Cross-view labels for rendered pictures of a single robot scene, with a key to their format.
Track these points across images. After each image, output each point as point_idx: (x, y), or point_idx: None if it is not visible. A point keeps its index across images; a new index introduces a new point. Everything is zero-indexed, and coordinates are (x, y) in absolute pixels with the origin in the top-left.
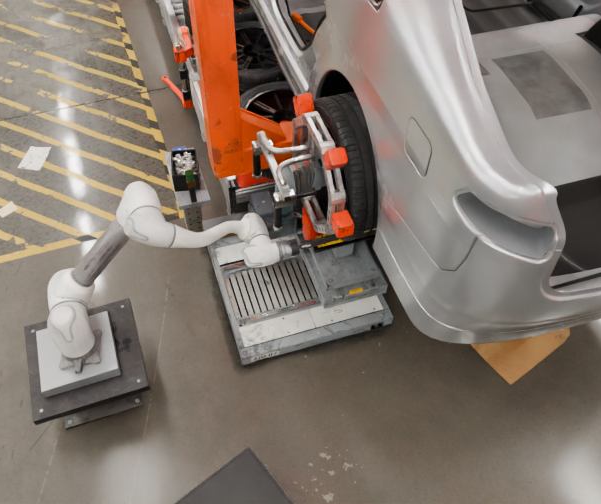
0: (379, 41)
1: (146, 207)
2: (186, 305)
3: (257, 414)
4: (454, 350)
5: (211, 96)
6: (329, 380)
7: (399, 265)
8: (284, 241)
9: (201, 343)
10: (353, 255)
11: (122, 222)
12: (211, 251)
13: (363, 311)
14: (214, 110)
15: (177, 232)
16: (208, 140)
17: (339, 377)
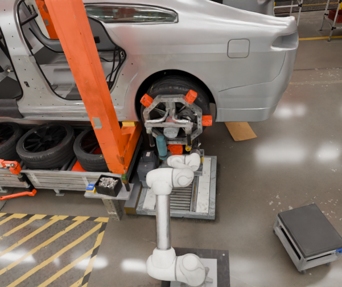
0: (188, 32)
1: (173, 169)
2: None
3: (242, 222)
4: (236, 146)
5: (112, 128)
6: (234, 189)
7: (242, 107)
8: (193, 150)
9: (193, 234)
10: None
11: (167, 191)
12: (143, 210)
13: (209, 164)
14: (115, 135)
15: (189, 168)
16: (112, 158)
17: (234, 185)
